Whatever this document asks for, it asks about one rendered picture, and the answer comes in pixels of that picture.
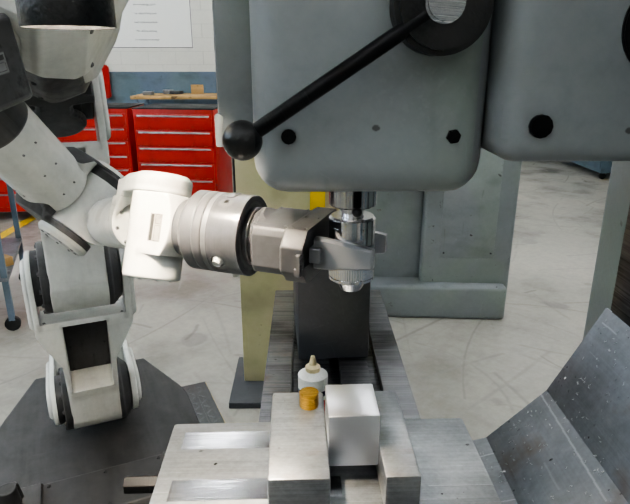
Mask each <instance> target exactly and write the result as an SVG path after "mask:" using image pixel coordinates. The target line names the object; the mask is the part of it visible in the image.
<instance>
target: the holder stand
mask: <svg viewBox="0 0 630 504"><path fill-rule="evenodd" d="M370 289H371V282H369V283H366V284H364V285H363V287H362V288H361V290H359V291H356V292H347V291H343V290H341V288H340V286H339V285H338V283H335V282H333V281H332V280H330V279H329V270H322V269H321V270H320V271H319V272H318V273H317V274H316V275H315V276H314V277H313V278H312V280H311V281H310V282H309V283H301V282H294V281H293V292H294V315H295V326H296V338H297V349H298V358H299V359H310V357H311V355H314V356H315V358H316V359H324V358H352V357H368V349H369V319H370Z"/></svg>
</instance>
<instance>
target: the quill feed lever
mask: <svg viewBox="0 0 630 504"><path fill-rule="evenodd" d="M493 8H494V0H390V5H389V10H390V18H391V23H392V26H393V27H392V28H391V29H389V30H388V31H387V32H385V33H384V34H382V35H381V36H379V37H378V38H376V39H375V40H373V41H372V42H370V43H369V44H368V45H366V46H365V47H363V48H362V49H360V50H359V51H357V52H356V53H354V54H353V55H352V56H350V57H349V58H347V59H346V60H344V61H343V62H341V63H340V64H338V65H337V66H336V67H334V68H333V69H331V70H330V71H328V72H327V73H325V74H324V75H322V76H321V77H320V78H318V79H317V80H315V81H314V82H312V83H311V84H309V85H308V86H306V87H305V88H303V89H302V90H301V91H299V92H298V93H296V94H295V95H293V96H292V97H290V98H289V99H287V100H286V101H285V102H283V103H282V104H280V105H279V106H277V107H276V108H274V109H273V110H271V111H270V112H269V113H267V114H266V115H264V116H263V117H261V118H260V119H258V120H257V121H255V122H254V123H252V122H250V121H247V120H237V121H234V122H232V123H231V124H229V125H228V126H227V127H226V129H225V130H224V133H223V136H222V144H223V147H224V149H225V151H226V152H227V154H228V155H229V156H230V157H232V158H234V159H236V160H239V161H246V160H250V159H252V158H254V157H255V156H256V155H257V154H258V153H259V152H260V150H261V147H262V143H263V140H262V137H263V136H264V135H266V134H267V133H269V132H270V131H272V130H273V129H275V128H276V127H278V126H279V125H281V124H282V123H283V122H285V121H286V120H288V119H289V118H291V117H292V116H294V115H295V114H297V113H298V112H300V111H301V110H303V109H304V108H306V107H307V106H308V105H310V104H311V103H313V102H314V101H316V100H317V99H319V98H320V97H322V96H323V95H325V94H326V93H328V92H329V91H331V90H332V89H334V88H335V87H336V86H338V85H339V84H341V83H342V82H344V81H345V80H347V79H348V78H350V77H351V76H353V75H354V74H356V73H357V72H359V71H360V70H361V69H363V68H364V67H366V66H367V65H369V64H370V63H372V62H373V61H375V60H376V59H378V58H379V57H381V56H382V55H384V54H385V53H386V52H388V51H389V50H391V49H392V48H394V47H395V46H397V45H398V44H400V43H401V42H403V43H404V44H405V45H406V46H407V47H408V48H410V49H411V50H413V51H415V52H417V53H419V54H423V55H427V56H447V55H452V54H456V53H458V52H461V51H463V50H465V49H466V48H468V47H469V46H471V45H472V44H473V43H474V42H475V41H476V40H478V39H479V37H480V36H481V35H482V34H483V32H484V31H485V29H486V27H487V25H488V23H489V21H490V19H491V16H492V12H493Z"/></svg>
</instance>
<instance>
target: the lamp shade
mask: <svg viewBox="0 0 630 504"><path fill-rule="evenodd" d="M15 5H16V11H17V18H18V24H19V27H23V28H37V29H70V30H100V29H116V28H117V25H116V16H115V6H114V0H15Z"/></svg>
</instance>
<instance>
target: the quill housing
mask: <svg viewBox="0 0 630 504"><path fill-rule="evenodd" d="M389 5H390V0H249V13H250V42H251V72H252V101H253V123H254V122H255V121H257V120H258V119H260V118H261V117H263V116H264V115H266V114H267V113H269V112H270V111H271V110H273V109H274V108H276V107H277V106H279V105H280V104H282V103H283V102H285V101H286V100H287V99H289V98H290V97H292V96H293V95H295V94H296V93H298V92H299V91H301V90H302V89H303V88H305V87H306V86H308V85H309V84H311V83H312V82H314V81H315V80H317V79H318V78H320V77H321V76H322V75H324V74H325V73H327V72H328V71H330V70H331V69H333V68H334V67H336V66H337V65H338V64H340V63H341V62H343V61H344V60H346V59H347V58H349V57H350V56H352V55H353V54H354V53H356V52H357V51H359V50H360V49H362V48H363V47H365V46H366V45H368V44H369V43H370V42H372V41H373V40H375V39H376V38H378V37H379V36H381V35H382V34H384V33H385V32H387V31H388V30H389V29H391V28H392V27H393V26H392V23H391V18H390V10H389ZM492 19H493V12H492V16H491V19H490V21H489V23H488V25H487V27H486V29H485V31H484V32H483V34H482V35H481V36H480V37H479V39H478V40H476V41H475V42H474V43H473V44H472V45H471V46H469V47H468V48H466V49H465V50H463V51H461V52H458V53H456V54H452V55H447V56H427V55H423V54H419V53H417V52H415V51H413V50H411V49H410V48H408V47H407V46H406V45H405V44H404V43H403V42H401V43H400V44H398V45H397V46H395V47H394V48H392V49H391V50H389V51H388V52H386V53H385V54H384V55H382V56H381V57H379V58H378V59H376V60H375V61H373V62H372V63H370V64H369V65H367V66H366V67H364V68H363V69H361V70H360V71H359V72H357V73H356V74H354V75H353V76H351V77H350V78H348V79H347V80H345V81H344V82H342V83H341V84H339V85H338V86H336V87H335V88H334V89H332V90H331V91H329V92H328V93H326V94H325V95H323V96H322V97H320V98H319V99H317V100H316V101H314V102H313V103H311V104H310V105H308V106H307V107H306V108H304V109H303V110H301V111H300V112H298V113H297V114H295V115H294V116H292V117H291V118H289V119H288V120H286V121H285V122H283V123H282V124H281V125H279V126H278V127H276V128H275V129H273V130H272V131H270V132H269V133H267V134H266V135H264V136H263V137H262V140H263V143H262V147H261V150H260V152H259V153H258V154H257V155H256V156H255V157H254V159H255V164H256V169H257V171H258V173H259V175H260V176H261V178H262V180H263V181H264V182H265V183H266V184H268V185H269V186H271V187H272V188H274V189H276V190H281V191H287V192H346V191H449V190H455V189H458V188H460V187H462V186H464V185H465V184H466V183H467V182H468V181H470V180H471V179H472V177H473V176H474V174H475V172H476V171H477V167H478V164H479V160H480V149H481V138H482V128H483V117H484V106H485V95H486V84H487V73H488V62H489V52H490V41H491V30H492Z"/></svg>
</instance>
